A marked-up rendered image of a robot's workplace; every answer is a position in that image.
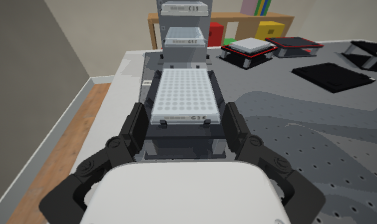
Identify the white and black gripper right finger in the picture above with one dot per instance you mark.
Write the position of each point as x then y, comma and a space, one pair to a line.
302, 200

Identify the grey plate hotel rack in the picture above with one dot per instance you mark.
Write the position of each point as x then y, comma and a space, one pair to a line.
184, 57

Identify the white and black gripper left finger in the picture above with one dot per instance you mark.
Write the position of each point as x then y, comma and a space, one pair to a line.
65, 203

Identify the grey speckled base plate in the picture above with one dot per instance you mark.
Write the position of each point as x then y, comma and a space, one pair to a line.
329, 138

